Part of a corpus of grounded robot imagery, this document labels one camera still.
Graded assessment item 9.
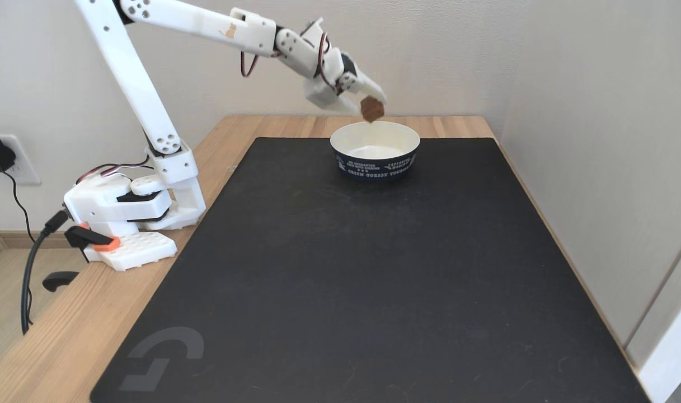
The thin black adapter cable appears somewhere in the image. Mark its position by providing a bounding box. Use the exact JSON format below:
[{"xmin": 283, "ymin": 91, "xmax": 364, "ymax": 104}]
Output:
[{"xmin": 3, "ymin": 170, "xmax": 36, "ymax": 245}]

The brown block toy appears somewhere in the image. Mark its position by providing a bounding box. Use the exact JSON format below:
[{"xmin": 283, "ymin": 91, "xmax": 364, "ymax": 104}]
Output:
[{"xmin": 360, "ymin": 95, "xmax": 386, "ymax": 123}]

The red white base servo cable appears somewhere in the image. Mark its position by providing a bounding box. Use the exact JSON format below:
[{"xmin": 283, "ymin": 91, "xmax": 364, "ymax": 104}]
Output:
[{"xmin": 74, "ymin": 157, "xmax": 155, "ymax": 184}]

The white wall outlet plate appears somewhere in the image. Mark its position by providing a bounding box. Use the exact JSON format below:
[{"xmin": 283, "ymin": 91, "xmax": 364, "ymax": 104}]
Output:
[{"xmin": 0, "ymin": 134, "xmax": 42, "ymax": 186}]

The thick black cable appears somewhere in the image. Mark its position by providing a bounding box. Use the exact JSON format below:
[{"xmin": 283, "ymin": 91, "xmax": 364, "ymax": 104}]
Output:
[{"xmin": 20, "ymin": 209, "xmax": 70, "ymax": 336}]

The white door frame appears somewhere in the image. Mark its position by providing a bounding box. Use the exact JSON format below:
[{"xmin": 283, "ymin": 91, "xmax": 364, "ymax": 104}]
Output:
[{"xmin": 623, "ymin": 221, "xmax": 681, "ymax": 403}]

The red white wrist servo cable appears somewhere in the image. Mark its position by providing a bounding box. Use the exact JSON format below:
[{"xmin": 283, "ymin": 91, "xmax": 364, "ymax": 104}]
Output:
[{"xmin": 239, "ymin": 32, "xmax": 344, "ymax": 95}]

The dark blue paper bowl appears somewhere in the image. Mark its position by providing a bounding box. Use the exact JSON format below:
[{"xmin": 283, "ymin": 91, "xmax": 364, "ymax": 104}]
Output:
[{"xmin": 330, "ymin": 120, "xmax": 421, "ymax": 181}]

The black orange table clamp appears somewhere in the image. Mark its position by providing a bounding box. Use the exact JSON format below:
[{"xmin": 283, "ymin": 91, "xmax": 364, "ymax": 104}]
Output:
[{"xmin": 42, "ymin": 224, "xmax": 121, "ymax": 293}]

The black desk mat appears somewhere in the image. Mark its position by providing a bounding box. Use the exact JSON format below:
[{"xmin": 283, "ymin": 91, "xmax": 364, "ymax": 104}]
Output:
[{"xmin": 90, "ymin": 137, "xmax": 652, "ymax": 403}]

